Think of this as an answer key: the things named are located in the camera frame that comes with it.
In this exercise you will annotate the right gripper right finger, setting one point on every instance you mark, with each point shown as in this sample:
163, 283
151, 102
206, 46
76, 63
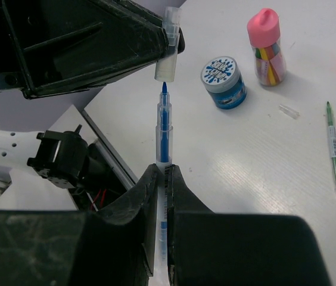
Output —
208, 248

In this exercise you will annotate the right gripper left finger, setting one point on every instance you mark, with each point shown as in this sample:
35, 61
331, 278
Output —
113, 246

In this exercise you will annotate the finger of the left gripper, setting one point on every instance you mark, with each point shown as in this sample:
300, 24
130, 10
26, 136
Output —
181, 44
51, 48

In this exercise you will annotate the clear pen cap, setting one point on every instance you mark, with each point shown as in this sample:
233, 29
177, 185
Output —
165, 68
289, 111

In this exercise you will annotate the green thin highlighter pen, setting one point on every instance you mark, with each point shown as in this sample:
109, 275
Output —
331, 138

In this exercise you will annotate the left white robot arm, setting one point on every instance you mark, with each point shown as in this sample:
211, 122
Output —
60, 157

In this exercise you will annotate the blue paint jar near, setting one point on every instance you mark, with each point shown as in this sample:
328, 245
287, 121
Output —
223, 81

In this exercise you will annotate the pink lid crayon bottle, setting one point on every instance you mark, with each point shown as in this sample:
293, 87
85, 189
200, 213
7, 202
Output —
265, 39

